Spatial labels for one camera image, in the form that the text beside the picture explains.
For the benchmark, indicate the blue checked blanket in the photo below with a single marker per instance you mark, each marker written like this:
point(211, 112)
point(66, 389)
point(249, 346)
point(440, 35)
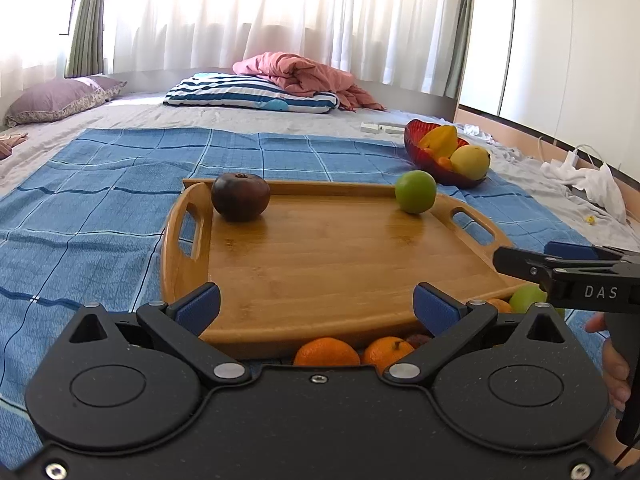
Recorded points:
point(100, 210)

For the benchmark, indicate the red glass bowl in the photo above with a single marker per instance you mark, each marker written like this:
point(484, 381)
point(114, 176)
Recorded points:
point(430, 167)

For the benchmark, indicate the red date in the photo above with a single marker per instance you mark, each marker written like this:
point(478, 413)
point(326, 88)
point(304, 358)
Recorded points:
point(417, 341)

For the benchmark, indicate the grey bed sheet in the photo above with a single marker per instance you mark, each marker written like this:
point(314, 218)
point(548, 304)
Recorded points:
point(140, 110)

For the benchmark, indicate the pink quilt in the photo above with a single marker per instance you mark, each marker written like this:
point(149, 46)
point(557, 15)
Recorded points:
point(300, 72)

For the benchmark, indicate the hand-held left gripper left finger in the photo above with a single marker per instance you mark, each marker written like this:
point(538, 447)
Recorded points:
point(199, 307)

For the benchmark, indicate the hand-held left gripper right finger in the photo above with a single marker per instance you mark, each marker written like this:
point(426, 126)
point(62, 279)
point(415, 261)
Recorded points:
point(435, 310)

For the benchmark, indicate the white wardrobe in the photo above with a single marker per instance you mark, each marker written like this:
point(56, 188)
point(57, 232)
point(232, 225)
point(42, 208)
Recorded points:
point(575, 35)

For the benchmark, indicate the light wooden side board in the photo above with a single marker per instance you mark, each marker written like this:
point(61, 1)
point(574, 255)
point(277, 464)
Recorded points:
point(520, 132)

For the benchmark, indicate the small white crumpled cloth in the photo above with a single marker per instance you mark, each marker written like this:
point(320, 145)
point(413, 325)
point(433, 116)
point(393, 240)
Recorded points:
point(472, 131)

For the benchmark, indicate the purple pillow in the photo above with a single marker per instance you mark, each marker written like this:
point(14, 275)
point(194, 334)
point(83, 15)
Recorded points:
point(55, 100)

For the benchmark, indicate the yellow-orange mottled fruit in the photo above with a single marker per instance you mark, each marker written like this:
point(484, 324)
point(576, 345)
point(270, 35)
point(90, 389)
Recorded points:
point(500, 306)

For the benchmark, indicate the smooth orange tangerine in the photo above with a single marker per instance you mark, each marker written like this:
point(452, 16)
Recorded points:
point(325, 352)

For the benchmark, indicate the white sheer curtain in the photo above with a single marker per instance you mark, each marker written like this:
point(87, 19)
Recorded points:
point(275, 10)

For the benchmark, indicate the yellow starfruit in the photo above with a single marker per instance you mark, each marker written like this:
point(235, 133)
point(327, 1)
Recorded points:
point(440, 140)

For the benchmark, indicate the brown cloth item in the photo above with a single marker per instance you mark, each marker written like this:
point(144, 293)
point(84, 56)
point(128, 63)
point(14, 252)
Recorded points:
point(10, 142)

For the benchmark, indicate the dark purple round fruit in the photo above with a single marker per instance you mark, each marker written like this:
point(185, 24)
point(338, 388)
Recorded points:
point(240, 197)

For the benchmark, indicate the orange tangerine with stem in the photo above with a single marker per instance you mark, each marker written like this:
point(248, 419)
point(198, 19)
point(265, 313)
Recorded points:
point(387, 352)

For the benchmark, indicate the green curtain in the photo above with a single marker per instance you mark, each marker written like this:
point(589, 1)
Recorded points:
point(461, 35)
point(87, 15)

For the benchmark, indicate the person's right hand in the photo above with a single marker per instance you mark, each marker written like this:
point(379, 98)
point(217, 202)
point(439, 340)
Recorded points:
point(614, 365)

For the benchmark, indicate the blue white striped pillow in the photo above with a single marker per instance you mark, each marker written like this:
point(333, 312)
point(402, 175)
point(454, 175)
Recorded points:
point(240, 92)

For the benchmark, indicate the wooden serving tray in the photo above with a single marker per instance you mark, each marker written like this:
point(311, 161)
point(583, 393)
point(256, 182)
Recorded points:
point(340, 260)

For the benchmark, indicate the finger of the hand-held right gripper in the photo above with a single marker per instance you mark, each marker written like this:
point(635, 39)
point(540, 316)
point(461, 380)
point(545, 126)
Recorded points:
point(570, 251)
point(525, 264)

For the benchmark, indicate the green apple with stem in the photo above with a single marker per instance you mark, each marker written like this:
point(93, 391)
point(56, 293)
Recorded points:
point(527, 297)

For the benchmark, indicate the small orange kumquat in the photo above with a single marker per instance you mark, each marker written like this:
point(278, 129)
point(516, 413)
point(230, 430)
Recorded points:
point(442, 162)

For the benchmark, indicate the round green apple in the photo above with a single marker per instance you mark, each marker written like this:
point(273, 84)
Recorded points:
point(415, 192)

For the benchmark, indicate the yellow pear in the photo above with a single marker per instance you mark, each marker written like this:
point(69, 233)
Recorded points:
point(470, 162)

